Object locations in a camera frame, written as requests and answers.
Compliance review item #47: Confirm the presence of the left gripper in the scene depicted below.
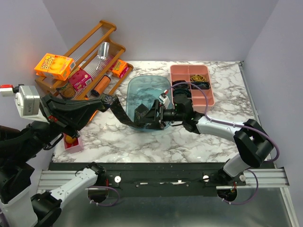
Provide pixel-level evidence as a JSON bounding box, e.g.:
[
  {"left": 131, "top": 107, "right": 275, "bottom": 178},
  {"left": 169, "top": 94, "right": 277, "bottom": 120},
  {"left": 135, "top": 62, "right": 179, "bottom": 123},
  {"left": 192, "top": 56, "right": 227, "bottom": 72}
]
[{"left": 13, "top": 91, "right": 104, "bottom": 160}]

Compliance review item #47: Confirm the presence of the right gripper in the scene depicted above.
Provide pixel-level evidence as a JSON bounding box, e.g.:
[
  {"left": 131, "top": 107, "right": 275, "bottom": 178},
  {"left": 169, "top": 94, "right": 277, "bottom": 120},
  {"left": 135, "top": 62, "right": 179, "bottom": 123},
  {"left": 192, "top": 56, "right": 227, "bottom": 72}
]
[{"left": 139, "top": 100, "right": 184, "bottom": 131}]

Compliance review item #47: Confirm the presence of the teal transparent plastic tray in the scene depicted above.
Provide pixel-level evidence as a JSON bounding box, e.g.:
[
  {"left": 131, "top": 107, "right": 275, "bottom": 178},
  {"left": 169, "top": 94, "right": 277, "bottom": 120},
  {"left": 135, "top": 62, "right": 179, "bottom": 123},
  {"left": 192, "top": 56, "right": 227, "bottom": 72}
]
[{"left": 126, "top": 75, "right": 170, "bottom": 121}]

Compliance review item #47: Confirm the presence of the dark patterned necktie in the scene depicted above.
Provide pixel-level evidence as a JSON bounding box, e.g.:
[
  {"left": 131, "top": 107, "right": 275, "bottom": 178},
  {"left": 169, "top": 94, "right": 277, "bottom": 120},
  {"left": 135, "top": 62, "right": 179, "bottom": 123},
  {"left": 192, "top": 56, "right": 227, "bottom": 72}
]
[{"left": 96, "top": 94, "right": 149, "bottom": 130}]

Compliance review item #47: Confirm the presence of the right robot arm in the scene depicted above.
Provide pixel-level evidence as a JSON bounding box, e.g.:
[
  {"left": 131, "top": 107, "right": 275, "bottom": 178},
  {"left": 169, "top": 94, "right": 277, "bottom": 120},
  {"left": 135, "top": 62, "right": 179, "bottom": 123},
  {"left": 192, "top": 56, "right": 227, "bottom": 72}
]
[{"left": 134, "top": 95, "right": 274, "bottom": 185}]

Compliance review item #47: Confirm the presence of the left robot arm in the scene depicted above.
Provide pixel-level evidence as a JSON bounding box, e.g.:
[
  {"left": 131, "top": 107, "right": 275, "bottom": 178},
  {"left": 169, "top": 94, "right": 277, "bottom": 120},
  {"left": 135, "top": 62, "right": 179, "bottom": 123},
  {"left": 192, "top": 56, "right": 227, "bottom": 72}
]
[{"left": 0, "top": 95, "right": 117, "bottom": 227}]

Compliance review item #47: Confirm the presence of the dark round can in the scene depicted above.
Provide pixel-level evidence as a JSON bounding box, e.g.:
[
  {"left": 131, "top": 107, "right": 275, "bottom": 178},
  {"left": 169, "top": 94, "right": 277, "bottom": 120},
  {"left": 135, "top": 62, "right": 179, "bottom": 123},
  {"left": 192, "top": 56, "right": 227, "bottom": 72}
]
[{"left": 56, "top": 81, "right": 76, "bottom": 100}]

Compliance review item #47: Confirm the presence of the yellow toy fruit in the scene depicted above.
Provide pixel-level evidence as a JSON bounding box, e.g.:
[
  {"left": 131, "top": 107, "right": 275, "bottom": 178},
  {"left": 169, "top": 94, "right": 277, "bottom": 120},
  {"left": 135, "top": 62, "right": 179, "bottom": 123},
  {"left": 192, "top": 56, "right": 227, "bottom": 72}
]
[{"left": 65, "top": 135, "right": 75, "bottom": 144}]

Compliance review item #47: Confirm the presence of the small pink bin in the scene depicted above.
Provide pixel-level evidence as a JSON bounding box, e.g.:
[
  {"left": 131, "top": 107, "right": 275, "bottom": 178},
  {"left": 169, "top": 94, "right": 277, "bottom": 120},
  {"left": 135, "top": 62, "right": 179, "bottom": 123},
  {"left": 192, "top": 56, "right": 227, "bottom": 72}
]
[{"left": 63, "top": 134, "right": 84, "bottom": 153}]

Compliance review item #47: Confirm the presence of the pink sponge box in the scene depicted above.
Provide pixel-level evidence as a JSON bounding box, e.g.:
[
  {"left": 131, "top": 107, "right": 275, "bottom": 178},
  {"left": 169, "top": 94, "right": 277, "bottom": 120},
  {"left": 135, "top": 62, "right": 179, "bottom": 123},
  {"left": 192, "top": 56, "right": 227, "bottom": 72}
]
[{"left": 68, "top": 67, "right": 92, "bottom": 91}]

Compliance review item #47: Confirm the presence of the rolled teal tie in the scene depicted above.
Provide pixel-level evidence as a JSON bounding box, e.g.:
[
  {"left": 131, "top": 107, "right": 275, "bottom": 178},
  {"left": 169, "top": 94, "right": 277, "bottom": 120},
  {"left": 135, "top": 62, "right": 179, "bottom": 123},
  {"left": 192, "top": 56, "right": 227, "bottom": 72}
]
[{"left": 173, "top": 88, "right": 192, "bottom": 98}]

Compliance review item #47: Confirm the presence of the rolled black tie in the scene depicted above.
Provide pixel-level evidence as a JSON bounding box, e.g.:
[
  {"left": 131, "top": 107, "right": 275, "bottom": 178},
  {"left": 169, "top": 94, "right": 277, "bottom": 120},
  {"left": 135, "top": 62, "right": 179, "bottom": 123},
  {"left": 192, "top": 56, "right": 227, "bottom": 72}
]
[{"left": 172, "top": 80, "right": 189, "bottom": 89}]

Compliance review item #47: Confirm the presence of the orange bottle black cap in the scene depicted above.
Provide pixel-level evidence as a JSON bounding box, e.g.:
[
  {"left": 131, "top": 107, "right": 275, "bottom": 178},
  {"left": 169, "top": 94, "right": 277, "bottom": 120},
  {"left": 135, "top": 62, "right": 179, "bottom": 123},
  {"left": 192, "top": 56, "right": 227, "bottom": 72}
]
[{"left": 91, "top": 71, "right": 113, "bottom": 97}]

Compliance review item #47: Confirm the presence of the large orange sponge box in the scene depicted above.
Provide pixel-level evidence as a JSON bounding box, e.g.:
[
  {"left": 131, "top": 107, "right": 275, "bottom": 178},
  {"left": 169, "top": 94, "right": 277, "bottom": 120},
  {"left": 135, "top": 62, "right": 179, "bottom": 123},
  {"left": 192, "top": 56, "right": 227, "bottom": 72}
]
[{"left": 34, "top": 53, "right": 76, "bottom": 81}]

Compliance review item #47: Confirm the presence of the wooden tiered rack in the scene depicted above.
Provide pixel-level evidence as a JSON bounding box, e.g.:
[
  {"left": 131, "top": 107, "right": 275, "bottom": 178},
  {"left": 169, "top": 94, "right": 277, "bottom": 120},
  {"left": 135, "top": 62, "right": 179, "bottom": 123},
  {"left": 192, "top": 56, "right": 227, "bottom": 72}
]
[{"left": 35, "top": 20, "right": 126, "bottom": 100}]

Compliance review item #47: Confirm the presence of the rolled dark blue tie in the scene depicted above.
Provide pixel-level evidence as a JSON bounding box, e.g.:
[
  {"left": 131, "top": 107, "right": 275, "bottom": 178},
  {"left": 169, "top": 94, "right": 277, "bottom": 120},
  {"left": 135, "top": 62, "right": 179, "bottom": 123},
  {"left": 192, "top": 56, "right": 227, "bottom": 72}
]
[{"left": 191, "top": 82, "right": 211, "bottom": 90}]

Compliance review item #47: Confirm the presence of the rolled gold tie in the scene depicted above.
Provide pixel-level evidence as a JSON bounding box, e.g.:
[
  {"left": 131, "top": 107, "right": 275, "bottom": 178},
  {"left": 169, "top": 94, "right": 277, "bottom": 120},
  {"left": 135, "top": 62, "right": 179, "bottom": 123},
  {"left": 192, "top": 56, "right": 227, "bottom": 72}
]
[{"left": 190, "top": 74, "right": 207, "bottom": 82}]

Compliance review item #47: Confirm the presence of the pink divided organizer box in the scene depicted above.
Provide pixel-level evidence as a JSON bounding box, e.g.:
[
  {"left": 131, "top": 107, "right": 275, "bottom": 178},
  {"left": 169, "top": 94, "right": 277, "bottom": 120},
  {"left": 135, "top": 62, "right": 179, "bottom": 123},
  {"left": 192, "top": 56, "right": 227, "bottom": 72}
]
[{"left": 170, "top": 64, "right": 215, "bottom": 113}]

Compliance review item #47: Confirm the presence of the small orange box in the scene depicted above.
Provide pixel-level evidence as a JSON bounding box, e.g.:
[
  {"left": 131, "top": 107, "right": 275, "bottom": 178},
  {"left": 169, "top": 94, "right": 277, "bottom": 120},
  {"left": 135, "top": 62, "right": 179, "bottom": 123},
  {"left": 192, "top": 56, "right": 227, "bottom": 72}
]
[{"left": 109, "top": 59, "right": 129, "bottom": 78}]

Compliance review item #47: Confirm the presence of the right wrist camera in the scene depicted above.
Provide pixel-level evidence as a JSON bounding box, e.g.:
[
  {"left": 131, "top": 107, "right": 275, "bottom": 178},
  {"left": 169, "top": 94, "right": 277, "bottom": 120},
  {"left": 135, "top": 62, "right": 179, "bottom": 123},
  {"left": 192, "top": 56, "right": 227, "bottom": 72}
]
[{"left": 159, "top": 90, "right": 170, "bottom": 108}]

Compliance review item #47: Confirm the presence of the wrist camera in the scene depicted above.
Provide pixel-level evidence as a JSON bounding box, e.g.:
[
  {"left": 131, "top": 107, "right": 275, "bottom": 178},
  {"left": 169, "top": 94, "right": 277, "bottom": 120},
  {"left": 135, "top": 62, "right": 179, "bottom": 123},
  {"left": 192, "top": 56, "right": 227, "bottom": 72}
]
[
  {"left": 0, "top": 84, "right": 40, "bottom": 118},
  {"left": 159, "top": 90, "right": 170, "bottom": 108}
]

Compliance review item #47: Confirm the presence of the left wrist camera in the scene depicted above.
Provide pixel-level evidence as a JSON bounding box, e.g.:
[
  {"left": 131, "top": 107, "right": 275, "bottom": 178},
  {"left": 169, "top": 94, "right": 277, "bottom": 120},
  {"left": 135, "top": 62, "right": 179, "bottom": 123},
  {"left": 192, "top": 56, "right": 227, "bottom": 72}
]
[{"left": 0, "top": 84, "right": 40, "bottom": 118}]

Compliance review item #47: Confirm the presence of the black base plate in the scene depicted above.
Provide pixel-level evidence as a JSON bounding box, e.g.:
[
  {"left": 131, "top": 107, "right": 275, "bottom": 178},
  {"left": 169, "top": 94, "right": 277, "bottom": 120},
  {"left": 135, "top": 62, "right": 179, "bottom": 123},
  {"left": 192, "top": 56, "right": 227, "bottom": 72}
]
[{"left": 39, "top": 162, "right": 251, "bottom": 197}]

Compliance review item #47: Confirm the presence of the aluminium rail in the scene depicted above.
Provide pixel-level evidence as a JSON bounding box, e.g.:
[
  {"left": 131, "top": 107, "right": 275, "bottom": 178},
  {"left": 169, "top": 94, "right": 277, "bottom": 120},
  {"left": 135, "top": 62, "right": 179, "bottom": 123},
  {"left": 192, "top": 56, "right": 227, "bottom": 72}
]
[{"left": 37, "top": 168, "right": 289, "bottom": 191}]

